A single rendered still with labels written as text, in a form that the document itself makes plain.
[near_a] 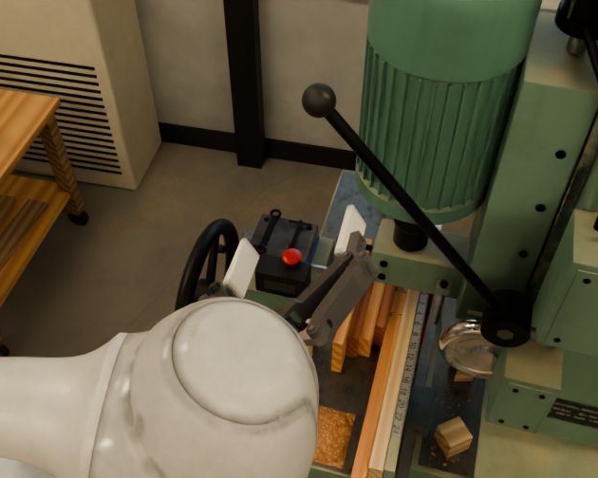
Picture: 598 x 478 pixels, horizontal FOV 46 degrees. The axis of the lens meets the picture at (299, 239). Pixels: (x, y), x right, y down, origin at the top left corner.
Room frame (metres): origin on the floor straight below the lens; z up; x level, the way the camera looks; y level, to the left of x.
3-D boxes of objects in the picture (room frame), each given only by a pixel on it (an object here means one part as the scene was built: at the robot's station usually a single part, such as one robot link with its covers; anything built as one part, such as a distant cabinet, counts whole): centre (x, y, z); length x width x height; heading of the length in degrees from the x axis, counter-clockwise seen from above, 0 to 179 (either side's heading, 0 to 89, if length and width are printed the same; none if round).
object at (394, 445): (0.67, -0.20, 0.93); 0.60 x 0.02 x 0.06; 164
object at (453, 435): (0.49, -0.24, 0.82); 0.04 x 0.04 x 0.04; 24
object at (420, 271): (0.67, -0.18, 1.03); 0.14 x 0.07 x 0.09; 74
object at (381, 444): (0.67, -0.18, 0.92); 0.60 x 0.02 x 0.05; 164
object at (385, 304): (0.69, -0.15, 0.93); 0.18 x 0.02 x 0.06; 164
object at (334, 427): (0.46, -0.01, 0.91); 0.12 x 0.09 x 0.03; 74
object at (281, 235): (0.73, 0.03, 0.99); 0.13 x 0.11 x 0.06; 164
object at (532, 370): (0.48, -0.30, 1.02); 0.09 x 0.07 x 0.12; 164
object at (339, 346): (0.66, -0.08, 0.94); 0.21 x 0.01 x 0.08; 164
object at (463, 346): (0.52, -0.25, 1.02); 0.12 x 0.03 x 0.12; 74
